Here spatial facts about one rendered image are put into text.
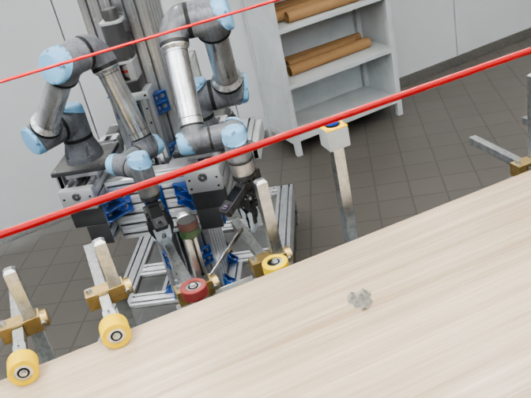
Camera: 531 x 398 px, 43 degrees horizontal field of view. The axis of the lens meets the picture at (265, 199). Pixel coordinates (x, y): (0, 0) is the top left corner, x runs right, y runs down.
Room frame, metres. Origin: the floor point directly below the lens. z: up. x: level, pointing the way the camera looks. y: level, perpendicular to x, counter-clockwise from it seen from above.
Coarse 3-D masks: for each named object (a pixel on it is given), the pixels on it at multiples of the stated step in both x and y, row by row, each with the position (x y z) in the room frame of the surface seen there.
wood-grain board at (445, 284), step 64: (512, 192) 1.80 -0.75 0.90; (320, 256) 1.69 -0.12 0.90; (384, 256) 1.62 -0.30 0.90; (448, 256) 1.55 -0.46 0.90; (512, 256) 1.49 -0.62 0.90; (192, 320) 1.53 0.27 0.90; (256, 320) 1.46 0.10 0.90; (320, 320) 1.40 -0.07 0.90; (384, 320) 1.35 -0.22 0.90; (448, 320) 1.29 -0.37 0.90; (512, 320) 1.24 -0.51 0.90; (0, 384) 1.44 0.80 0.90; (64, 384) 1.38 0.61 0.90; (128, 384) 1.33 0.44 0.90; (192, 384) 1.28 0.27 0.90; (256, 384) 1.23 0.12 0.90; (320, 384) 1.18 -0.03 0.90; (384, 384) 1.13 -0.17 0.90; (448, 384) 1.09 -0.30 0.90; (512, 384) 1.05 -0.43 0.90
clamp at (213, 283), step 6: (210, 276) 1.77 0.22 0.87; (216, 276) 1.76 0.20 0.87; (210, 282) 1.74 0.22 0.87; (216, 282) 1.75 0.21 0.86; (174, 288) 1.75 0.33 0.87; (210, 288) 1.74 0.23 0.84; (216, 288) 1.74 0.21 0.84; (180, 294) 1.72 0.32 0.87; (210, 294) 1.74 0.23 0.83; (180, 300) 1.71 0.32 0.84
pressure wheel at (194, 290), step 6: (186, 282) 1.71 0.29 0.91; (192, 282) 1.71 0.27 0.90; (198, 282) 1.70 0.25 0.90; (204, 282) 1.69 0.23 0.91; (180, 288) 1.69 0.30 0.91; (186, 288) 1.68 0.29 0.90; (192, 288) 1.68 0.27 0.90; (198, 288) 1.66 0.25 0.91; (204, 288) 1.66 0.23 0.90; (186, 294) 1.65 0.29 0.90; (192, 294) 1.65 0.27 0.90; (198, 294) 1.65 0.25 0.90; (204, 294) 1.66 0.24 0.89; (186, 300) 1.66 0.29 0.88; (192, 300) 1.65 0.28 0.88; (198, 300) 1.65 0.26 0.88
